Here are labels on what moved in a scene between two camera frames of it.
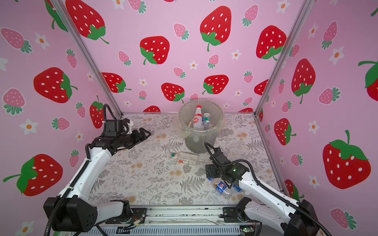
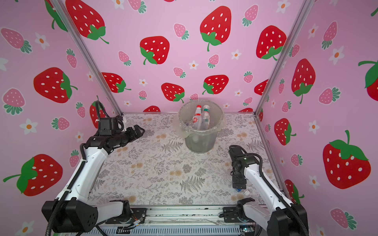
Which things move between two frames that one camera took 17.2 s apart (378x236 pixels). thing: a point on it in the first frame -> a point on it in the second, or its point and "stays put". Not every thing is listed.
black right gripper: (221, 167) -> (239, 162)
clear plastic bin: (201, 120) stays put
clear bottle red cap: (197, 120) stays put
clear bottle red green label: (186, 158) -> (205, 117)
